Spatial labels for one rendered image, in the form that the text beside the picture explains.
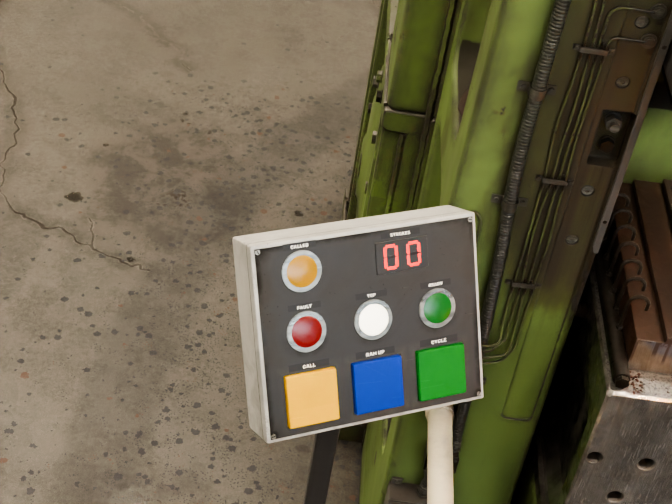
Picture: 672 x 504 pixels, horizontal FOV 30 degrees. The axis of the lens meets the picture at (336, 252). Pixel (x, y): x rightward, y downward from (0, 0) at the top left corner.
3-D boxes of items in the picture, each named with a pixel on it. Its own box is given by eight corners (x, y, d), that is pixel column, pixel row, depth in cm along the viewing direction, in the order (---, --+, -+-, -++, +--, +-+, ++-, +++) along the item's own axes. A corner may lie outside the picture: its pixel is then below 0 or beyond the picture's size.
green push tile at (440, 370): (467, 392, 182) (464, 343, 181) (420, 402, 179) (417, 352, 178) (461, 389, 184) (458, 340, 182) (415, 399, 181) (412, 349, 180)
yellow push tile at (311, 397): (340, 419, 175) (337, 367, 174) (290, 429, 172) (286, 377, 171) (335, 415, 177) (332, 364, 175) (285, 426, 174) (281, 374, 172)
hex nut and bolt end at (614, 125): (614, 160, 192) (626, 122, 187) (596, 157, 192) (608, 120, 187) (612, 150, 194) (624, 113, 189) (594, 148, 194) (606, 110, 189)
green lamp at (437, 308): (450, 328, 179) (456, 306, 176) (418, 324, 179) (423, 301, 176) (450, 313, 181) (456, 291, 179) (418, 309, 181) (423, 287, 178)
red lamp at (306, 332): (320, 353, 172) (324, 330, 169) (287, 348, 172) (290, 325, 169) (322, 337, 174) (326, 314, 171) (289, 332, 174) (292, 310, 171)
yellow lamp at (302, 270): (316, 292, 170) (319, 268, 167) (282, 288, 170) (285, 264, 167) (317, 277, 172) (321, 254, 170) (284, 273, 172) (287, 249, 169)
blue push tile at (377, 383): (405, 405, 179) (402, 355, 177) (356, 415, 176) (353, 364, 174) (399, 402, 180) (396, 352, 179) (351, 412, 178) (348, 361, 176)
